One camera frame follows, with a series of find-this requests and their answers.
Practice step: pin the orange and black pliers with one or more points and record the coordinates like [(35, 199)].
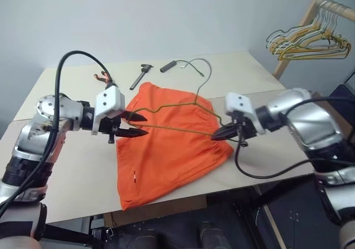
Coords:
[(104, 78)]

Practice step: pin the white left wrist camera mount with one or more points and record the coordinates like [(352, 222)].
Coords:
[(109, 99)]

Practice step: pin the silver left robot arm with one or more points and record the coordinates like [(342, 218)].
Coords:
[(30, 132)]

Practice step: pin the bunch of hangers on rack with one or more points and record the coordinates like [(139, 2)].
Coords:
[(313, 55)]

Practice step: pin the black equipment case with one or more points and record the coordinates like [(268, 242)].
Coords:
[(294, 213)]

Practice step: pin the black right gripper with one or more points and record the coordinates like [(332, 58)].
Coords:
[(245, 128)]

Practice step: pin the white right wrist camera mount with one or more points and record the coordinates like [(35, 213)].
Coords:
[(237, 102)]

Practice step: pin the orange shorts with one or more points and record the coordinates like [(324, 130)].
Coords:
[(172, 154)]

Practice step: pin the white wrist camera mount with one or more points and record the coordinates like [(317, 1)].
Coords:
[(237, 102), (109, 99)]

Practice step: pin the dark rounded shape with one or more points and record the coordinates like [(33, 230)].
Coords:
[(209, 235)]

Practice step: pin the dark furniture panel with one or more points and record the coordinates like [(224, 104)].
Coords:
[(346, 89)]

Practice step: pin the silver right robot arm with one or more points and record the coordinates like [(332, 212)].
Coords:
[(310, 121)]

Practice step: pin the wooden clothes rack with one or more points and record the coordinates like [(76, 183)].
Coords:
[(280, 68)]

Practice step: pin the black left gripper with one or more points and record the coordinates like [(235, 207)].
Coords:
[(106, 125)]

